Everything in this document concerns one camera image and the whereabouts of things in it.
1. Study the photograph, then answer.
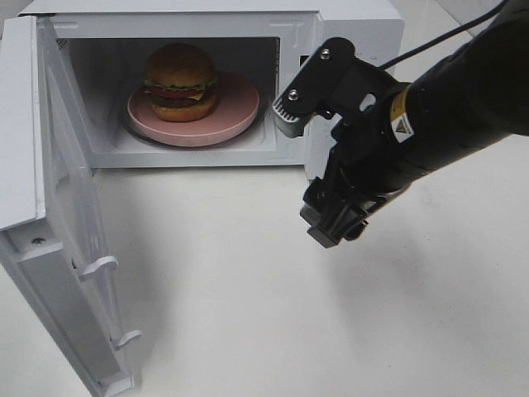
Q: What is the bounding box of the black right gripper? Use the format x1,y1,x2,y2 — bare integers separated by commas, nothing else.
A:
300,81,426,248

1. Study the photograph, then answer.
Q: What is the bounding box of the pink round plate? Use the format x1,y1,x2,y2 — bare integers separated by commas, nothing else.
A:
126,72,261,147

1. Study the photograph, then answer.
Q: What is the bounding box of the burger with lettuce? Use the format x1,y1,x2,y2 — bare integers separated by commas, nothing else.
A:
143,43,217,122

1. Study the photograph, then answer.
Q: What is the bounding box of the white microwave door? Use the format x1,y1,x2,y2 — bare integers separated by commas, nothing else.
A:
1,16,141,396

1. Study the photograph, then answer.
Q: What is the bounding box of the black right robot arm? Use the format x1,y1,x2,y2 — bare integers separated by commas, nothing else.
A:
301,1,528,247

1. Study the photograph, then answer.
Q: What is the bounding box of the white microwave oven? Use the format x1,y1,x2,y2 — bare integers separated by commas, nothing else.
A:
21,1,404,178

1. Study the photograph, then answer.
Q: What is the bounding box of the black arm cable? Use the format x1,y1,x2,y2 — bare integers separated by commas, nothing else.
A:
378,0,509,71

